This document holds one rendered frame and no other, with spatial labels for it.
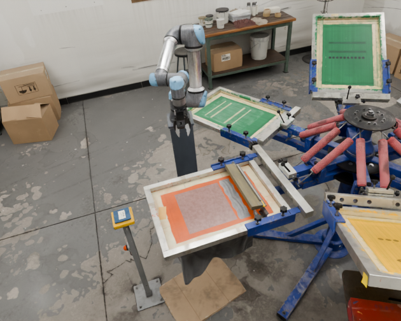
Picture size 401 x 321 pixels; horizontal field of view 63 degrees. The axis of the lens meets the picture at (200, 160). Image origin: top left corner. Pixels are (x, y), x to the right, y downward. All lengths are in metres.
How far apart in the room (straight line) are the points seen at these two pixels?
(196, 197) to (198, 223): 0.22
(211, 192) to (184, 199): 0.18
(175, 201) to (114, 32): 3.69
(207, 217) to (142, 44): 3.91
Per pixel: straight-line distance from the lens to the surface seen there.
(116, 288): 2.97
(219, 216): 1.99
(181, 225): 1.96
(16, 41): 5.43
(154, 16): 5.40
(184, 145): 2.45
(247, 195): 1.96
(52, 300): 3.12
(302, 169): 2.20
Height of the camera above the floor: 2.46
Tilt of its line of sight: 39 degrees down
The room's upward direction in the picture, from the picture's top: 6 degrees counter-clockwise
